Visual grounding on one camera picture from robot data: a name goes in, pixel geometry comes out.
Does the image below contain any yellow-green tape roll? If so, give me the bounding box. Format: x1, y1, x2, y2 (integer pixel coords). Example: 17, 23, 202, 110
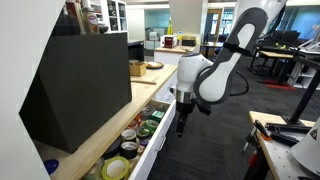
101, 155, 131, 180

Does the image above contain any round brown plate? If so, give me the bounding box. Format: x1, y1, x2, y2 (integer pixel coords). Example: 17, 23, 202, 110
145, 61, 165, 71

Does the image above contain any black table clamp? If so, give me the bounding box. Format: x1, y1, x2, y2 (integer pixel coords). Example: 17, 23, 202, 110
265, 122, 313, 147

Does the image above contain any brown bottle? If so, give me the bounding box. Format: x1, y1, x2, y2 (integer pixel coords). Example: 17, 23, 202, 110
64, 0, 86, 36

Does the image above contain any red box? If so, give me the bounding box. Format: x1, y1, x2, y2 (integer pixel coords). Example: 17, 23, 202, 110
162, 34, 178, 50

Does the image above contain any yellow bottle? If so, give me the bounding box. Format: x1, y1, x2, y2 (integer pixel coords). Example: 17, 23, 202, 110
166, 17, 175, 36

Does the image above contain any plain black tape roll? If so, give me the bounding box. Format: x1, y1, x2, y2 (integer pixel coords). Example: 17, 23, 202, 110
101, 135, 123, 161

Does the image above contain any white shelf unit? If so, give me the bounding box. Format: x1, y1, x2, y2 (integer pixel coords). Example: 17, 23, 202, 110
87, 0, 130, 35

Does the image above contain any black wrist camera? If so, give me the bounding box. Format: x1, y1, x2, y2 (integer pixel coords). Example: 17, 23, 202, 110
195, 99, 212, 117

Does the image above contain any large silver drawer handle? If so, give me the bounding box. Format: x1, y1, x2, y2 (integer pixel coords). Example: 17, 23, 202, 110
156, 134, 167, 153

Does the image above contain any tan tape roll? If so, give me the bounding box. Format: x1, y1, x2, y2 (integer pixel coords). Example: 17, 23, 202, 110
120, 128, 138, 143

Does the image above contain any black camera stand pole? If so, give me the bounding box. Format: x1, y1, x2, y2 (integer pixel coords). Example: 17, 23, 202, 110
281, 56, 320, 126

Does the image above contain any orange and black clamp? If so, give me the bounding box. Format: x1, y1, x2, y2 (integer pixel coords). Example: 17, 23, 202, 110
242, 119, 273, 180

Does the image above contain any black box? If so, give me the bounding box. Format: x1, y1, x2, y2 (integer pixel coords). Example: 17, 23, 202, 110
181, 34, 198, 47

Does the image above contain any black countertop appliance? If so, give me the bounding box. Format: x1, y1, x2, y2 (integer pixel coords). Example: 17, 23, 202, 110
127, 40, 146, 63

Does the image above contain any black office desk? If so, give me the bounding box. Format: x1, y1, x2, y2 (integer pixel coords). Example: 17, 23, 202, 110
249, 29, 301, 76

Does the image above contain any black tape roll white core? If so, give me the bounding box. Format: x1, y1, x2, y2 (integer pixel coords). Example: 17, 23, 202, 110
119, 140, 140, 160

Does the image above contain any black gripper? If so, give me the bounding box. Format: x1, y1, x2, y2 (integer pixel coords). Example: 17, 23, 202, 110
175, 101, 197, 139

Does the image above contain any white cabinet with wooden top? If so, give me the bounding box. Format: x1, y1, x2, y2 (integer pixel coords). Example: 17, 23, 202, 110
33, 63, 180, 180

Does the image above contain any small green box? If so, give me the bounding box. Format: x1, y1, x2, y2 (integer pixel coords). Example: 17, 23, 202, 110
150, 110, 166, 123

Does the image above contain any white drawer holding tape rolls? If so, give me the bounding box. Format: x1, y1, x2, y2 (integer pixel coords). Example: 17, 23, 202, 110
81, 99, 177, 180

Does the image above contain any wooden framed glass door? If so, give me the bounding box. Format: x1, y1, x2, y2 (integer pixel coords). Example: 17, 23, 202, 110
202, 7, 225, 45

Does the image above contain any green tape roll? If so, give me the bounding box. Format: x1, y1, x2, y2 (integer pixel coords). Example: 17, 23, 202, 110
143, 118, 161, 132
135, 125, 153, 141

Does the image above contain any small wooden box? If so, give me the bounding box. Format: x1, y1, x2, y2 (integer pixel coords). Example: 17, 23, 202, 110
128, 60, 148, 78

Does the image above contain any white island wooden top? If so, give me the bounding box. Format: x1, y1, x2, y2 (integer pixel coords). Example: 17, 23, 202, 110
152, 44, 201, 67

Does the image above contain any large dark grey tape roll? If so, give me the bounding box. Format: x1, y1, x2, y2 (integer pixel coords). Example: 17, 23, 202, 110
139, 105, 157, 121

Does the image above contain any purple tape roll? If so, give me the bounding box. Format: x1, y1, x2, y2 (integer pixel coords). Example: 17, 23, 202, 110
137, 137, 151, 148

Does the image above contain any wooden stick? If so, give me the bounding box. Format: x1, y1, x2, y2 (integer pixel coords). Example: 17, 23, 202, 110
130, 77, 158, 86

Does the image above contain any black metal tool chest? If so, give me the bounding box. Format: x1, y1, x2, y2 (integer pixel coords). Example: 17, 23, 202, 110
18, 32, 133, 155

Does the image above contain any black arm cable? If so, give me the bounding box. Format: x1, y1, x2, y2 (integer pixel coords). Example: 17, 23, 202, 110
229, 69, 251, 98

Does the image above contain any blue round cap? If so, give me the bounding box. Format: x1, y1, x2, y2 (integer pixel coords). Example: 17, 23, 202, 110
42, 158, 61, 176

